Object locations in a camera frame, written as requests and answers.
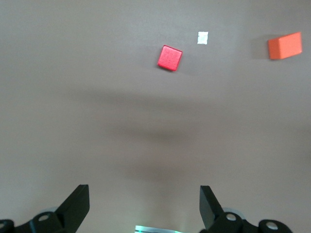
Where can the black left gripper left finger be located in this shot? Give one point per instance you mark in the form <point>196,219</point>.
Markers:
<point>73,208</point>

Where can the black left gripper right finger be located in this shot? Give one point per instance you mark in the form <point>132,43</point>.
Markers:
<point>209,206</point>

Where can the red wooden cube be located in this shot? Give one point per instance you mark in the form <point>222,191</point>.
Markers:
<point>169,58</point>

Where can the brown table cover sheet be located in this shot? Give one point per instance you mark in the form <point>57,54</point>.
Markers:
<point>97,109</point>

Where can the small square tape patch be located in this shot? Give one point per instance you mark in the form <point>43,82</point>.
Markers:
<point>202,38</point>

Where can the orange wooden cube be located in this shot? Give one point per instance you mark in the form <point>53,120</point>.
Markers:
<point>285,46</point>

